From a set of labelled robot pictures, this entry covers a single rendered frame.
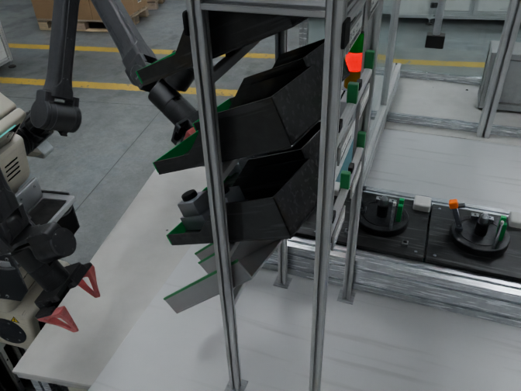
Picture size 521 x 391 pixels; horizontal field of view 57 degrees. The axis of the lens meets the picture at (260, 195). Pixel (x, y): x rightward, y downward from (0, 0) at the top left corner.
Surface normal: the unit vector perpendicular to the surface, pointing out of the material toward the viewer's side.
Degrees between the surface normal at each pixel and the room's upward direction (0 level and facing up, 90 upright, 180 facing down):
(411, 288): 90
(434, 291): 90
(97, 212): 0
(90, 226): 0
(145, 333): 0
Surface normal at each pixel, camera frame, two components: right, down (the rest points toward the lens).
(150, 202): -0.03, -0.82
